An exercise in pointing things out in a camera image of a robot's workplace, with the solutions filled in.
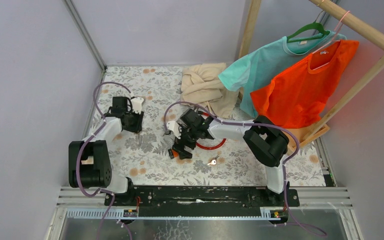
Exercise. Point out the silver key pair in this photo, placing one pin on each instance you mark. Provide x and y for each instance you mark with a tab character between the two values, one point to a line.
213	161

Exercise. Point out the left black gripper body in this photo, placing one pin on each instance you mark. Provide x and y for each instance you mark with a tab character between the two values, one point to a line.
134	121

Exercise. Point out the teal t-shirt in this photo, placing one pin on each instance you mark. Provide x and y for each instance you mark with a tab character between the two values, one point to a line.
256	69

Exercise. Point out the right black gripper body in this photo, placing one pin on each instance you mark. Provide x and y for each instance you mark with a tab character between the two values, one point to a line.
188	138

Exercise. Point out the small black key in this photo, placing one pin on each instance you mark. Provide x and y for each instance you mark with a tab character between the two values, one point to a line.
165	133

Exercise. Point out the red cable lock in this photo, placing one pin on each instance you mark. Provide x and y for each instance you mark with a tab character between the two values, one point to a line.
213	147

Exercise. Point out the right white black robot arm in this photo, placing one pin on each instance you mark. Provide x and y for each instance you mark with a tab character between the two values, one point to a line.
267	142

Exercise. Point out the aluminium frame rail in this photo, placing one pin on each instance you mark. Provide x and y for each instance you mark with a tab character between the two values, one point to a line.
77	19

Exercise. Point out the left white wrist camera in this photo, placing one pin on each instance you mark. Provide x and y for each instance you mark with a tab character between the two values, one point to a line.
137	104

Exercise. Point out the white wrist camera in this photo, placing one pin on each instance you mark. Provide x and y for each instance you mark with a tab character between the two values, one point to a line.
137	104
174	128

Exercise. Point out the orange t-shirt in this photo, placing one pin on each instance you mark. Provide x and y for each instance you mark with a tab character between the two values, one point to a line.
296	97

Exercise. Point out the beige crumpled cloth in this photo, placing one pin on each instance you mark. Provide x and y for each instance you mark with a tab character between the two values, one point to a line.
200	84

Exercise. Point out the wooden clothes rack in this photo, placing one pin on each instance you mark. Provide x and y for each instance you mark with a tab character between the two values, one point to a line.
313	132

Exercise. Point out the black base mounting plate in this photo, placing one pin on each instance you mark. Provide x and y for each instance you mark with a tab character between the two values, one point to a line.
202	201

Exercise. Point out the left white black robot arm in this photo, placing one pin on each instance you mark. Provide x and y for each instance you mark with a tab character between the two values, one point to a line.
89	162

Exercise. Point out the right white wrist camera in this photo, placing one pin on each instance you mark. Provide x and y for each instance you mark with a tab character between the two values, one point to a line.
174	128

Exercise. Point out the floral patterned mat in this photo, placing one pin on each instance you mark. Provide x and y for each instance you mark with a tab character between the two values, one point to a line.
144	157

